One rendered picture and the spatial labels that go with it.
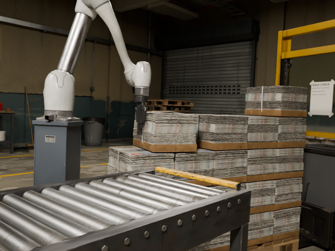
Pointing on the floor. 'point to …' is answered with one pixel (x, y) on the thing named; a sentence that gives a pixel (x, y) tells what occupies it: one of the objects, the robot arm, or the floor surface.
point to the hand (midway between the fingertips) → (139, 129)
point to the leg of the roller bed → (239, 238)
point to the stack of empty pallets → (165, 105)
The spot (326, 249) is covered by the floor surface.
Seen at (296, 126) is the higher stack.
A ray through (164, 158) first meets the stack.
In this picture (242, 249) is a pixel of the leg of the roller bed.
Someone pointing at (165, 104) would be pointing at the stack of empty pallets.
